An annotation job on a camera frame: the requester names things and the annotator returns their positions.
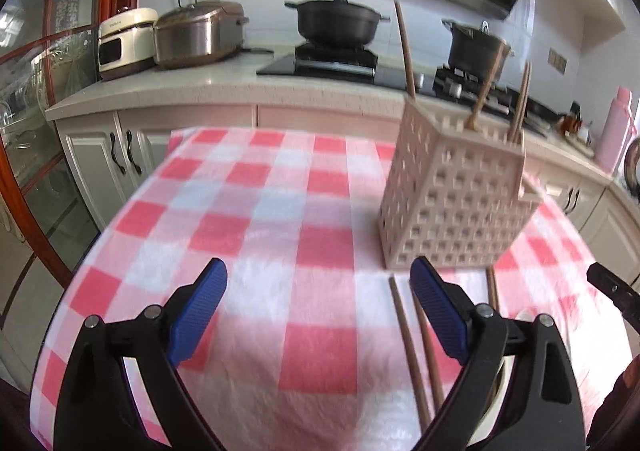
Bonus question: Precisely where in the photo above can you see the white lower kitchen cabinets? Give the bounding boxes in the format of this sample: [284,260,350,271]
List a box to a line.
[46,104,639,281]

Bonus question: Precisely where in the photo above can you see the black casserole pot with lid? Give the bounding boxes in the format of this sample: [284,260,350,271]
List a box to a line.
[284,0,390,49]

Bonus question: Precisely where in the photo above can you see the condiment tray with jars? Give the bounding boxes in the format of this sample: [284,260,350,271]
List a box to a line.
[556,101,594,159]

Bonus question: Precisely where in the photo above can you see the black frying pan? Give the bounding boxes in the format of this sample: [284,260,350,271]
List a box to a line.
[526,97,563,124]

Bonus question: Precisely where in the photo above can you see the beige perforated utensil basket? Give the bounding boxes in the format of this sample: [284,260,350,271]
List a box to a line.
[378,97,544,270]

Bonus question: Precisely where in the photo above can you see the tall black stock pot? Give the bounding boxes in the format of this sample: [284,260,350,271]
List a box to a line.
[442,19,514,82]

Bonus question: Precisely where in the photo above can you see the silver rice cooker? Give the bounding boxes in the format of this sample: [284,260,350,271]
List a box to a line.
[153,0,250,69]

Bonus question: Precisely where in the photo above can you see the white small cooker appliance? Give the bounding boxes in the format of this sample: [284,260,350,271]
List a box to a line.
[98,7,158,81]

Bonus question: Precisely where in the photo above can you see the large white ceramic spoon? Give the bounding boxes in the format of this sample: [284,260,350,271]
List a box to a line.
[476,356,515,439]

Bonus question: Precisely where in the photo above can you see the red white checkered tablecloth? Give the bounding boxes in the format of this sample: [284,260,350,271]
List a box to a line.
[29,126,637,451]

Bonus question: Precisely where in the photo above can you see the wooden framed glass door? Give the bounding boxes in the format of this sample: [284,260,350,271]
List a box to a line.
[1,0,138,315]

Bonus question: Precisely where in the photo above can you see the pink thermos bottle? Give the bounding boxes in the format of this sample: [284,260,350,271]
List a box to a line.
[593,86,637,175]

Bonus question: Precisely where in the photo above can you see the black gas stove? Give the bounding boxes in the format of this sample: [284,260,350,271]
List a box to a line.
[257,42,551,137]

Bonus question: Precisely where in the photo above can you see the brown wooden chopstick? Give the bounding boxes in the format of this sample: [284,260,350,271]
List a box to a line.
[486,267,500,311]
[508,61,530,144]
[394,0,416,99]
[512,60,532,144]
[388,275,431,431]
[464,44,506,132]
[412,293,445,412]

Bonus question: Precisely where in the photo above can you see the gold wall switch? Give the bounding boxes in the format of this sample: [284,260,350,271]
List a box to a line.
[547,48,567,74]

